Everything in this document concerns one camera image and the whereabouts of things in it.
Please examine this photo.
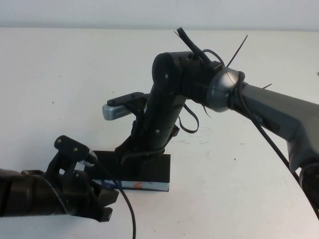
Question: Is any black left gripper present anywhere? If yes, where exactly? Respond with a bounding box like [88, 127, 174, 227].
[47, 174, 119, 223]

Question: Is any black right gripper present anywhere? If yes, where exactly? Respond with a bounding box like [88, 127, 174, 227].
[114, 93, 186, 180]

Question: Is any black glasses case printed side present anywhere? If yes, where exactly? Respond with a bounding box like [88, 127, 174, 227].
[90, 150, 171, 193]

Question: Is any short dangling black zip tie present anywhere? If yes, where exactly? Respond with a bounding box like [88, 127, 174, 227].
[202, 106, 213, 120]

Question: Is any long black zip tie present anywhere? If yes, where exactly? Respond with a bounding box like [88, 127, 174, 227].
[226, 34, 249, 68]

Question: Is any thin black left camera cable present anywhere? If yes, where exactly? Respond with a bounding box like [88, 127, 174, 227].
[87, 151, 137, 239]

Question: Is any thin black camera cable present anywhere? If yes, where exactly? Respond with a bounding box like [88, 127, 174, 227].
[87, 151, 137, 239]
[234, 71, 319, 219]

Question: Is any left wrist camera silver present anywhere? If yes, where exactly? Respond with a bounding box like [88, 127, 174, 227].
[79, 158, 97, 167]

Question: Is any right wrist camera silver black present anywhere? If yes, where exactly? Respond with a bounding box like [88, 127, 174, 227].
[102, 92, 145, 121]

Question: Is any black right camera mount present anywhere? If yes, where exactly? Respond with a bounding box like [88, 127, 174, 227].
[127, 93, 150, 118]

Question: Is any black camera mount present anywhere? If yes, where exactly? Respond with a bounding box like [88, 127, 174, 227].
[47, 135, 91, 180]
[127, 93, 150, 118]

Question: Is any black strap loop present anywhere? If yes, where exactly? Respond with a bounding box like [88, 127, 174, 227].
[178, 104, 200, 134]

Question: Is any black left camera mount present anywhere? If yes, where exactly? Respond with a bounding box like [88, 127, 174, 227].
[47, 135, 91, 180]

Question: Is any thick black cable loop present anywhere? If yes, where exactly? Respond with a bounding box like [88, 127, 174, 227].
[175, 27, 224, 69]

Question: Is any thin black right camera cable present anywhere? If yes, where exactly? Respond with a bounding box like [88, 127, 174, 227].
[234, 71, 319, 219]

